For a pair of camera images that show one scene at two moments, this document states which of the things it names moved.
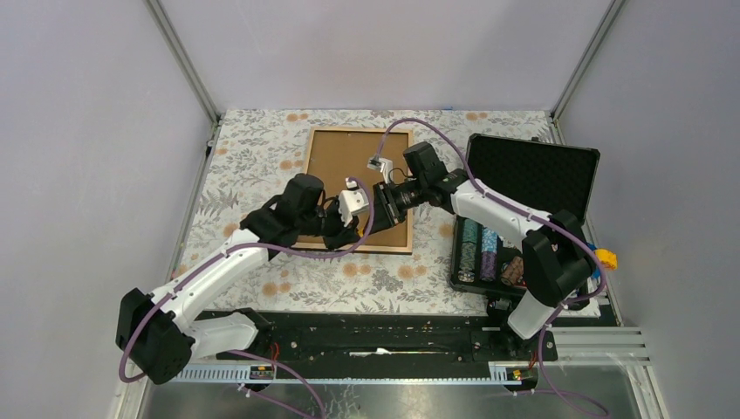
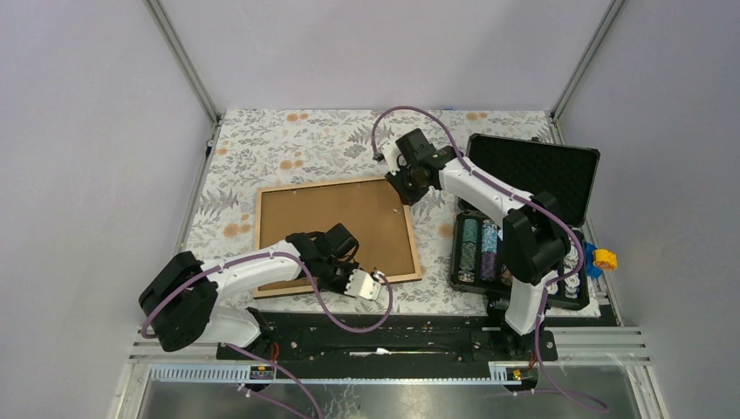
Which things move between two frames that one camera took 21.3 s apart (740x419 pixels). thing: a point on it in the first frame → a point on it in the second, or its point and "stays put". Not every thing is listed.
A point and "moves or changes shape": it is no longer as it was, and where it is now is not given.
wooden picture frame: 336,154 moves or changes shape
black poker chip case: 546,176 stays put
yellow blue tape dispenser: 607,258 stays put
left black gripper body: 326,223 → 335,278
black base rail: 392,336 stays put
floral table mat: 251,154 stays put
